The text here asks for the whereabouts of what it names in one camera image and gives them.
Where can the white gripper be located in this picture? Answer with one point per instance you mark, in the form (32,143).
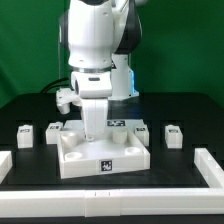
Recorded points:
(90,92)

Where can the white square table top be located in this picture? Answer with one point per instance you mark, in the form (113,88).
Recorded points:
(118,151)

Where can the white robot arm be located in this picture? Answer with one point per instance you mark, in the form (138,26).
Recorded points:
(94,31)

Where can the white U-shaped obstacle fence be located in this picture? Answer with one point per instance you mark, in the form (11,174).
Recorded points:
(118,202)

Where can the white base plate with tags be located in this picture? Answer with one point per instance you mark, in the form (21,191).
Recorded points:
(77,125)

